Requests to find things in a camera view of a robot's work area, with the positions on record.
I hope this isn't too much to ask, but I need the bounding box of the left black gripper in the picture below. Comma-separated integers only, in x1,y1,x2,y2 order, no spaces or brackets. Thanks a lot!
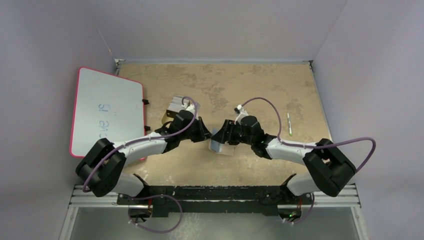
179,117,213,144

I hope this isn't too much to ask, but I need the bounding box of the blue credit card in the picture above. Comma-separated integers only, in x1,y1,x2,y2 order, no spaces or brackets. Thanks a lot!
209,128,221,153

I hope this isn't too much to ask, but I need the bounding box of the beige leather card holder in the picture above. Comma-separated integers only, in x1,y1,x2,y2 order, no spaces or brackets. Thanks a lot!
212,143,235,156

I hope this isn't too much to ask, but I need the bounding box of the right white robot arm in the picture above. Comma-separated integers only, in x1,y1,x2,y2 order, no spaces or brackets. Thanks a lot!
211,116,357,204

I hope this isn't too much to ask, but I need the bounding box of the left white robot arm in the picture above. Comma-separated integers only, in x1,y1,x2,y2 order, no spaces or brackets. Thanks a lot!
75,110,212,205

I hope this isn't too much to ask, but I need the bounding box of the stack of cards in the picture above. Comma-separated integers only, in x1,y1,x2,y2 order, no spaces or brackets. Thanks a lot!
165,95,190,118

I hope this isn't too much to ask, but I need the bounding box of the beige plastic tray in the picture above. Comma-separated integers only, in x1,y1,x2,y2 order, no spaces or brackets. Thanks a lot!
161,111,173,125

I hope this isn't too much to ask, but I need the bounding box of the white green pen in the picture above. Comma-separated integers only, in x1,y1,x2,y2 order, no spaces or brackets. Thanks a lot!
286,112,293,136

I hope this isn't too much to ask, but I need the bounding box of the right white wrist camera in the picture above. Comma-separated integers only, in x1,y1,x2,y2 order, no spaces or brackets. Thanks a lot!
234,104,249,124

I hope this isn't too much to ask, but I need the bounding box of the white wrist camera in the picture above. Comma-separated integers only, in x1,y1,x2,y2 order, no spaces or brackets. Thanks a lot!
234,104,249,124
182,103,198,116

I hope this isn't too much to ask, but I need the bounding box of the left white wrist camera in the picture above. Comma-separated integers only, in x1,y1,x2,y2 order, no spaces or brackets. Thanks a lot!
182,103,198,116

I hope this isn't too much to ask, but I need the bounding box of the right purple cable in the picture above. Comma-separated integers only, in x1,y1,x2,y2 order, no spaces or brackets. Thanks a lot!
235,97,377,226

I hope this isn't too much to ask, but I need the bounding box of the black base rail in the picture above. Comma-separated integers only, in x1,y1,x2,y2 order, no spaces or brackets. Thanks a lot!
117,183,313,220

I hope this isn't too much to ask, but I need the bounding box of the white board with pink frame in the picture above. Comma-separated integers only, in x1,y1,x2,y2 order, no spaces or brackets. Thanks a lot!
69,67,146,158

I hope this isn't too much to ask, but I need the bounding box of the aluminium frame rail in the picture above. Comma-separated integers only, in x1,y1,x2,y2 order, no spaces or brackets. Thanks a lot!
67,184,362,210

